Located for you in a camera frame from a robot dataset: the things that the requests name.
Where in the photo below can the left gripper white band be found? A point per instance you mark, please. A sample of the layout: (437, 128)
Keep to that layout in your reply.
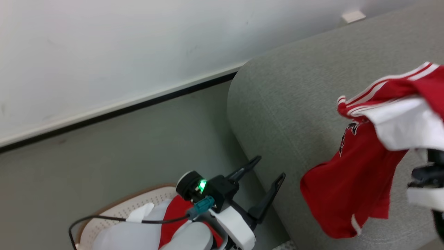
(237, 232)

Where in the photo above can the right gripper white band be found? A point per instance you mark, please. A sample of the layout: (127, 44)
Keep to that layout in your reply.
(425, 196)

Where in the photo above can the white cloth garment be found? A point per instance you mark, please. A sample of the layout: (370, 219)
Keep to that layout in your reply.
(402, 125)

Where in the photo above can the red jersey white trim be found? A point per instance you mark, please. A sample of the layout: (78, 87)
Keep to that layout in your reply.
(347, 180)

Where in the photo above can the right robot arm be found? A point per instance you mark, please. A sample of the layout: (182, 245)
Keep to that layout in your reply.
(440, 225)

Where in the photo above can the white perforated laundry basket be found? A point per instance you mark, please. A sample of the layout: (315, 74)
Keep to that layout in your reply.
(138, 205)

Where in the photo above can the grey fabric sofa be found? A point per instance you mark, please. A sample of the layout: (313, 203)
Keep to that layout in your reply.
(284, 104)

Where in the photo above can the red garment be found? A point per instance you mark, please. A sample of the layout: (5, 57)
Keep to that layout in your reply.
(173, 215)

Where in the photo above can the white skirting board black edge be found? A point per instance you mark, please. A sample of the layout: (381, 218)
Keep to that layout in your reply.
(121, 106)

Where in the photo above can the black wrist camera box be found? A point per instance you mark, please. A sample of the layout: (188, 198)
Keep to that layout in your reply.
(222, 191)

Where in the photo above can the small white wall box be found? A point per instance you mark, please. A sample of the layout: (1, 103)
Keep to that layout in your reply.
(353, 16)

